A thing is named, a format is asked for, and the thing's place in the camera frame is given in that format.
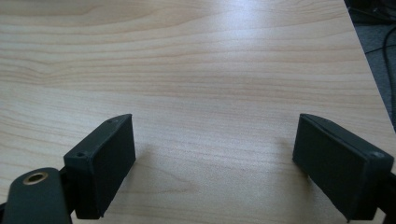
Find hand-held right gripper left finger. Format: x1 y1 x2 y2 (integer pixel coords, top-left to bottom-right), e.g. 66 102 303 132
63 113 137 220

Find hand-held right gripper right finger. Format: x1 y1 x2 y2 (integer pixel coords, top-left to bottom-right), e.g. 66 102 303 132
291 113 395 223

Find black cable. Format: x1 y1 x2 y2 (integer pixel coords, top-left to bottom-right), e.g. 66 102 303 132
363 23 396 117

